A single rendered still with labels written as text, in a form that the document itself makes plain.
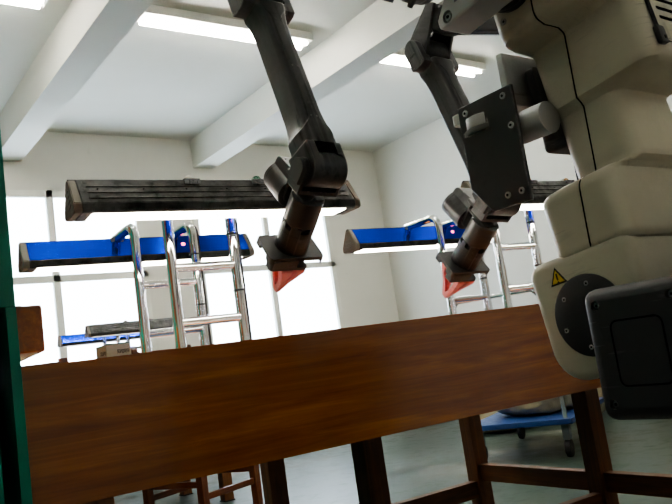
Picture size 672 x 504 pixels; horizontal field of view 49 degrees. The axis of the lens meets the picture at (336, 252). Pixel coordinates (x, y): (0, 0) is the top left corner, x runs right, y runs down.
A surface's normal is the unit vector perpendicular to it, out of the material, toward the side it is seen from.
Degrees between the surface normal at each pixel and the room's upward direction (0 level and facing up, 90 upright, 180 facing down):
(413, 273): 90
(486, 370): 90
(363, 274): 90
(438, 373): 90
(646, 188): 82
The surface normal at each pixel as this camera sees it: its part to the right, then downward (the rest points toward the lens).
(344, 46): -0.80, 0.04
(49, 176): 0.58, -0.20
